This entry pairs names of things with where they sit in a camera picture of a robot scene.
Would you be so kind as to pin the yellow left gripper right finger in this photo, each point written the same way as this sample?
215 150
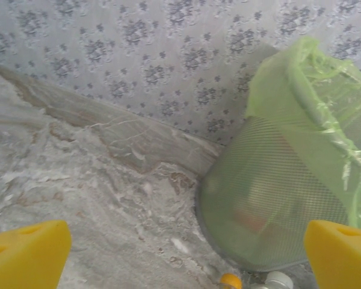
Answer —
343 259

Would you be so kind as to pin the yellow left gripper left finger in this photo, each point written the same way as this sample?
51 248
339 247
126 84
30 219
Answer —
24 259

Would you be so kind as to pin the white cap white label bottle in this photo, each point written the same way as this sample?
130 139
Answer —
278 280

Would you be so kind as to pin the orange label plastic bottle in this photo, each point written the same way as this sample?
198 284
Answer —
230 281

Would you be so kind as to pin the grey mesh waste bin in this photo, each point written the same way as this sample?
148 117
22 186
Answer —
258 180

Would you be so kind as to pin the green-lined trash bin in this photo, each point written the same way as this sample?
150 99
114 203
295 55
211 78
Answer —
319 99

